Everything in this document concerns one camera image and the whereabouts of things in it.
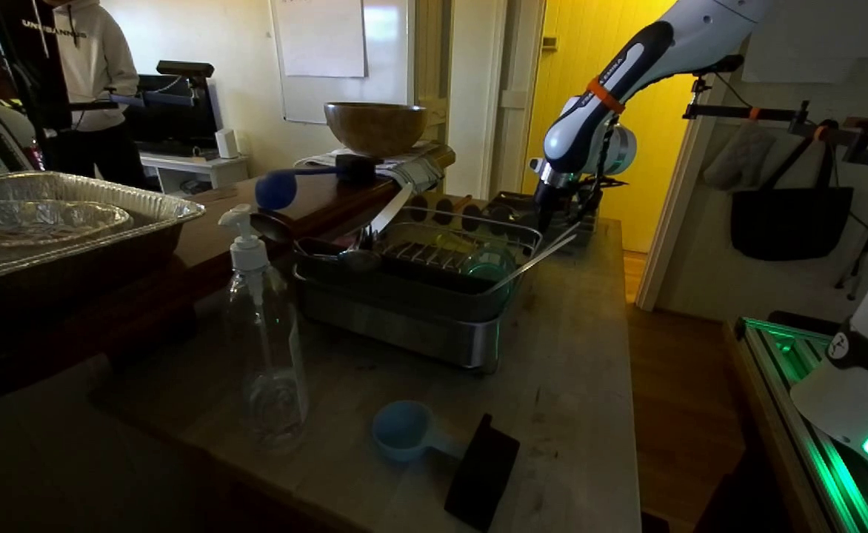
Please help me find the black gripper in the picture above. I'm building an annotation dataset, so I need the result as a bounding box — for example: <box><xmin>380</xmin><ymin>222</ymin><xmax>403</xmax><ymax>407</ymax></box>
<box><xmin>532</xmin><ymin>181</ymin><xmax>602</xmax><ymax>240</ymax></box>

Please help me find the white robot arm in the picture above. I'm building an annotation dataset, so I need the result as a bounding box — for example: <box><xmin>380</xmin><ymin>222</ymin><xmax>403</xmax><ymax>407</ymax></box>
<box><xmin>532</xmin><ymin>0</ymin><xmax>769</xmax><ymax>232</ymax></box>

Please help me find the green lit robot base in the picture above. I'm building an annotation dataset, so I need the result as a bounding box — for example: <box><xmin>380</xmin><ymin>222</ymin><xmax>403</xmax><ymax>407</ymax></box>
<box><xmin>734</xmin><ymin>292</ymin><xmax>868</xmax><ymax>533</ymax></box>

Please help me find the steel dish rack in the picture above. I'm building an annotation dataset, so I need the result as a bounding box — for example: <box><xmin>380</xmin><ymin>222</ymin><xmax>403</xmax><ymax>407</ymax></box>
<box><xmin>292</xmin><ymin>207</ymin><xmax>577</xmax><ymax>374</ymax></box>

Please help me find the wooden bowl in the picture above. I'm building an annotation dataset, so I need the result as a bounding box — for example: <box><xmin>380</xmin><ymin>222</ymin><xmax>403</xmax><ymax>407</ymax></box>
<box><xmin>323</xmin><ymin>102</ymin><xmax>426</xmax><ymax>158</ymax></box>

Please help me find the black hanging bag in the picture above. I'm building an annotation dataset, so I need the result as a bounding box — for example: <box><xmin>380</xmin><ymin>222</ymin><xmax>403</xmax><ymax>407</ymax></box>
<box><xmin>728</xmin><ymin>121</ymin><xmax>852</xmax><ymax>260</ymax></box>

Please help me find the blue measuring scoop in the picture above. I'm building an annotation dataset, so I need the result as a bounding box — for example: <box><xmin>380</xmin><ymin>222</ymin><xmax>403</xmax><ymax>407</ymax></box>
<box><xmin>369</xmin><ymin>401</ymin><xmax>458</xmax><ymax>466</ymax></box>

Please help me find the black rectangular block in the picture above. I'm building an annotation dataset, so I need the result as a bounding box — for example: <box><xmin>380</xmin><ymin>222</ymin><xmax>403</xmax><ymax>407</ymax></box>
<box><xmin>443</xmin><ymin>414</ymin><xmax>517</xmax><ymax>533</ymax></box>

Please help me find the clear spray bottle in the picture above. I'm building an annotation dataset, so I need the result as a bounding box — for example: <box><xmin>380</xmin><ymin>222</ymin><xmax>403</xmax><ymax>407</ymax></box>
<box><xmin>220</xmin><ymin>206</ymin><xmax>309</xmax><ymax>451</ymax></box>

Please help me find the person in white hoodie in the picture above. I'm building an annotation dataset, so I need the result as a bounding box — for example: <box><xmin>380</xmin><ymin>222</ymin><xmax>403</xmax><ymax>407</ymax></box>
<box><xmin>0</xmin><ymin>0</ymin><xmax>149</xmax><ymax>188</ymax></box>

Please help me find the aluminium foil tray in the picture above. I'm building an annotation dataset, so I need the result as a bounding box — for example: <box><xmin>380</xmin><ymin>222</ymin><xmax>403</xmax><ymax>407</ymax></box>
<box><xmin>0</xmin><ymin>173</ymin><xmax>205</xmax><ymax>300</ymax></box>

